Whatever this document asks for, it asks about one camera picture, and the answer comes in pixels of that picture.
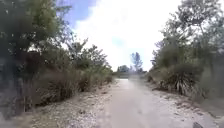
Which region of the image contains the row of distant trees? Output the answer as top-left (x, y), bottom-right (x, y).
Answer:
top-left (113, 51), bottom-right (148, 79)

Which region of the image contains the pale gravel dirt path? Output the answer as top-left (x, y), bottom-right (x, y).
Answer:
top-left (96, 78), bottom-right (201, 128)

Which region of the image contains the stony dry verge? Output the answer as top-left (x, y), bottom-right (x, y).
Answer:
top-left (138, 79), bottom-right (224, 128)
top-left (0, 79), bottom-right (119, 128)

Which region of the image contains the row of trees and bushes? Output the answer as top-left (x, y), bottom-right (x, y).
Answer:
top-left (0, 0), bottom-right (114, 118)

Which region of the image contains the row of bushes and dry grass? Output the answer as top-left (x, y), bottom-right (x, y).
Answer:
top-left (144, 0), bottom-right (224, 106)

